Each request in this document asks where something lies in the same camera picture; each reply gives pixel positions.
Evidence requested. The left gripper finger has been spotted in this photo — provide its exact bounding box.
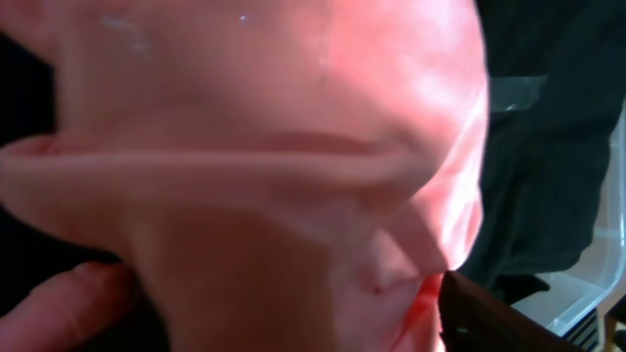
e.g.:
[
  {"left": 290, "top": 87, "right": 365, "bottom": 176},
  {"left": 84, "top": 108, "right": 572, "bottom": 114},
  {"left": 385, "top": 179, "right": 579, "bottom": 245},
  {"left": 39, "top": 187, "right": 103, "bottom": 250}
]
[{"left": 438, "top": 271, "right": 580, "bottom": 352}]

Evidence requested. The clear plastic storage bin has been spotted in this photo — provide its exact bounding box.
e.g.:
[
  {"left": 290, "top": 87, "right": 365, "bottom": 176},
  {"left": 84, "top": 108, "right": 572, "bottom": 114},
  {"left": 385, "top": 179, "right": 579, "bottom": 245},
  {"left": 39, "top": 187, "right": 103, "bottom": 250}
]
[{"left": 465, "top": 75, "right": 625, "bottom": 348}]

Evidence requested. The black garment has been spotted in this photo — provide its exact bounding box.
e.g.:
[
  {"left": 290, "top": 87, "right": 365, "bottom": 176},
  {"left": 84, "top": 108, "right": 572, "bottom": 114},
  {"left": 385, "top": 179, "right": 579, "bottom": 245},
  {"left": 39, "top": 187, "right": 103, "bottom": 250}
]
[{"left": 462, "top": 0, "right": 625, "bottom": 304}]

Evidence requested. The pink garment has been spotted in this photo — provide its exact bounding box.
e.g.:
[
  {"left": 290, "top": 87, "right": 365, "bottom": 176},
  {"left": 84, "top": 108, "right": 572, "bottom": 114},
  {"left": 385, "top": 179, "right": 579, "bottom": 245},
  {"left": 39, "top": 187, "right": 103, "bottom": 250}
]
[{"left": 1, "top": 0, "right": 488, "bottom": 351}]

